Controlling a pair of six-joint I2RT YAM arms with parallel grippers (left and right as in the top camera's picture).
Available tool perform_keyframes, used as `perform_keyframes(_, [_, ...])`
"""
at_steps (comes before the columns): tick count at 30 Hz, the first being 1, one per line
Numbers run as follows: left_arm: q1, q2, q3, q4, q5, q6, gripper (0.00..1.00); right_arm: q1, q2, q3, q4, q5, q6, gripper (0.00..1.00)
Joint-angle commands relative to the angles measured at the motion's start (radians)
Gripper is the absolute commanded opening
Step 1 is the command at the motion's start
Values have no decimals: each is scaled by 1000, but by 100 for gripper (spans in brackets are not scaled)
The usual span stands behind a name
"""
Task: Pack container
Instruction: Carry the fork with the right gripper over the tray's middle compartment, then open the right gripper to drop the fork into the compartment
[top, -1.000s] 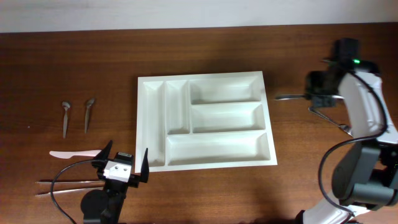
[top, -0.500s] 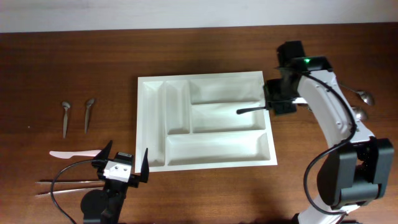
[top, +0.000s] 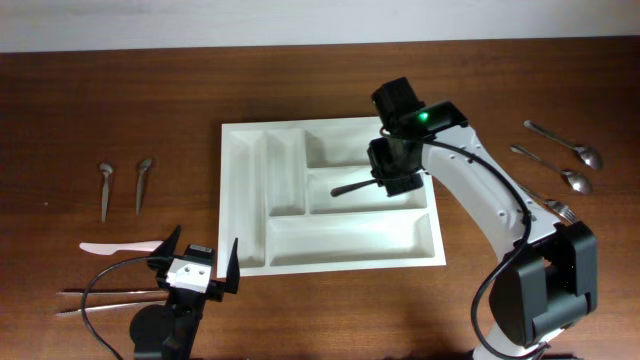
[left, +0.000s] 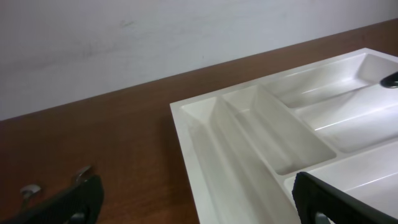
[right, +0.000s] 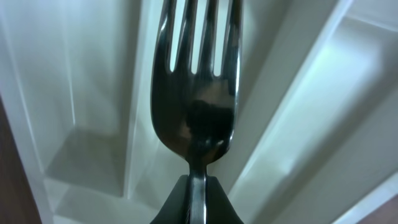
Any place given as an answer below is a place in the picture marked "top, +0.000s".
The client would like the pink plastic knife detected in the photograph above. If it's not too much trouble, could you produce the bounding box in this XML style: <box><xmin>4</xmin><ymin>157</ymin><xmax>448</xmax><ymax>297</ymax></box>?
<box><xmin>79</xmin><ymin>241</ymin><xmax>162</xmax><ymax>256</ymax></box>

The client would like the metal fork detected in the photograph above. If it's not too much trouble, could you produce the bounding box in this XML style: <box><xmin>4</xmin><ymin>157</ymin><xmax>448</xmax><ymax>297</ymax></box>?
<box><xmin>330</xmin><ymin>179</ymin><xmax>377</xmax><ymax>197</ymax></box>
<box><xmin>519</xmin><ymin>184</ymin><xmax>579</xmax><ymax>224</ymax></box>

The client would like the white plastic cutlery tray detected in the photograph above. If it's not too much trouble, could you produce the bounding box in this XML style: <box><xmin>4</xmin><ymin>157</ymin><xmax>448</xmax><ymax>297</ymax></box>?
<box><xmin>217</xmin><ymin>117</ymin><xmax>446</xmax><ymax>277</ymax></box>

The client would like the small teaspoon far left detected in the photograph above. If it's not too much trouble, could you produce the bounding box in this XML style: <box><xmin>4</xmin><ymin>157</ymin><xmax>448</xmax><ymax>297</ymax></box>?
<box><xmin>99</xmin><ymin>162</ymin><xmax>114</xmax><ymax>223</ymax></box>

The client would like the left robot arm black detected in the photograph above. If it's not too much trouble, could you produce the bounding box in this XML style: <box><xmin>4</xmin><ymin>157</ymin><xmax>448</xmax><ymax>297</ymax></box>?
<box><xmin>129</xmin><ymin>226</ymin><xmax>240</xmax><ymax>360</ymax></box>

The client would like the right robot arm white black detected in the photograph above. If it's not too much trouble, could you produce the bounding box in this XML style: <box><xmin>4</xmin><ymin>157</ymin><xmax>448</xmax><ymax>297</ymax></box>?
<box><xmin>367</xmin><ymin>77</ymin><xmax>598</xmax><ymax>359</ymax></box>

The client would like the large spoon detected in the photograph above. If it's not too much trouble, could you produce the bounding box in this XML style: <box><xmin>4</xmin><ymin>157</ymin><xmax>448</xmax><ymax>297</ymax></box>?
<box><xmin>510</xmin><ymin>144</ymin><xmax>593</xmax><ymax>195</ymax></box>
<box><xmin>523</xmin><ymin>120</ymin><xmax>603</xmax><ymax>170</ymax></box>

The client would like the small teaspoon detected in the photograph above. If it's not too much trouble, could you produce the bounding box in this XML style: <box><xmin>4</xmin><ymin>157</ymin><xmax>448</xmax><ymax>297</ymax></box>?
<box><xmin>99</xmin><ymin>162</ymin><xmax>114</xmax><ymax>223</ymax></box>
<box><xmin>135</xmin><ymin>158</ymin><xmax>153</xmax><ymax>215</ymax></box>

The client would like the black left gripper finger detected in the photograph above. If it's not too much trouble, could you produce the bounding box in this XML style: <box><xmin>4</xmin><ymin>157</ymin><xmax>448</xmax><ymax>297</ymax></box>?
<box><xmin>225</xmin><ymin>238</ymin><xmax>241</xmax><ymax>294</ymax></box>
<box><xmin>151</xmin><ymin>225</ymin><xmax>182</xmax><ymax>258</ymax></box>

